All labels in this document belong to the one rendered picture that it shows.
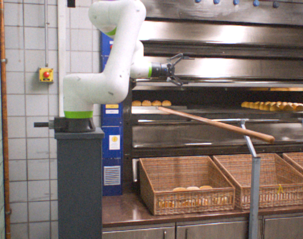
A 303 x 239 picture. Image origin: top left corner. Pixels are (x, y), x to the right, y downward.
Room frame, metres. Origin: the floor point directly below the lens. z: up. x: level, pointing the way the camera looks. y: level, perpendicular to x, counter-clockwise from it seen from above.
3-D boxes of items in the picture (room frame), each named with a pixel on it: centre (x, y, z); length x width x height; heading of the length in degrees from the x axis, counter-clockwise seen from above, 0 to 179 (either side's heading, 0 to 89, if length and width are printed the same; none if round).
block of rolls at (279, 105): (3.46, -1.19, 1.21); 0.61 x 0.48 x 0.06; 13
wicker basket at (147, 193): (2.50, -0.23, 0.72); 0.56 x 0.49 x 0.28; 104
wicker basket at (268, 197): (2.64, -0.80, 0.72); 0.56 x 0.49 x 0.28; 104
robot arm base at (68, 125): (1.58, 0.38, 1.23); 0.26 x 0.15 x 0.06; 104
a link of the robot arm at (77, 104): (1.59, 0.31, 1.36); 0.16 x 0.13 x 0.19; 70
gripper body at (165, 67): (2.17, -0.09, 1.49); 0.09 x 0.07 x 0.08; 104
